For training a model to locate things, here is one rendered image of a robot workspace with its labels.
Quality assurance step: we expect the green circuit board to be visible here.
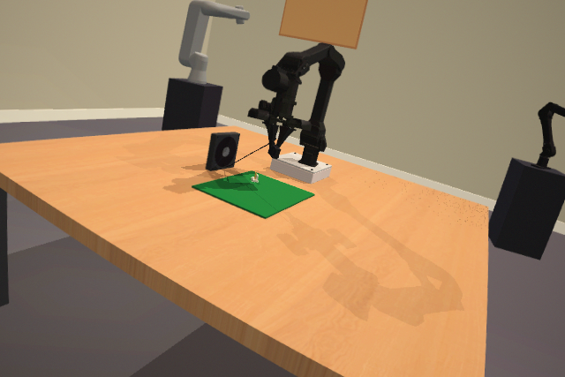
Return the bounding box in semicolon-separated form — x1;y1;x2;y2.
192;170;315;219

